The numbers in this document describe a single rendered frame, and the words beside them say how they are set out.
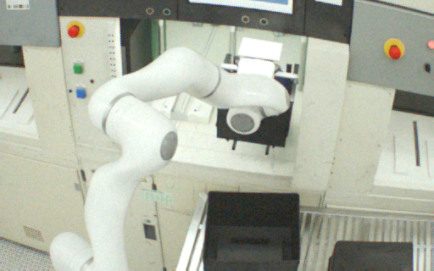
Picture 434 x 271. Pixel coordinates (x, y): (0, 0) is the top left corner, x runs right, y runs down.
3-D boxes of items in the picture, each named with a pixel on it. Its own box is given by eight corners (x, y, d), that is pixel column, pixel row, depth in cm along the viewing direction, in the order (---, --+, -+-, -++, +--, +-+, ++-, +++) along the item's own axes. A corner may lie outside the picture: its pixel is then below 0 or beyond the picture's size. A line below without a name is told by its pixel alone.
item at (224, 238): (207, 225, 192) (207, 190, 181) (292, 227, 192) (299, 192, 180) (203, 290, 171) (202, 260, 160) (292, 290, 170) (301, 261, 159)
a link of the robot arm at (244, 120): (262, 75, 161) (230, 83, 165) (255, 106, 151) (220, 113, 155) (273, 100, 165) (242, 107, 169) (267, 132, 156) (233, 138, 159)
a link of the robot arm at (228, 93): (246, 48, 134) (290, 84, 161) (181, 63, 140) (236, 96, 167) (250, 86, 132) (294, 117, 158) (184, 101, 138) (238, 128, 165)
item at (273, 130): (210, 146, 192) (212, 62, 172) (223, 107, 207) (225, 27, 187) (288, 158, 188) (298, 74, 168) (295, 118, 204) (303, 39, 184)
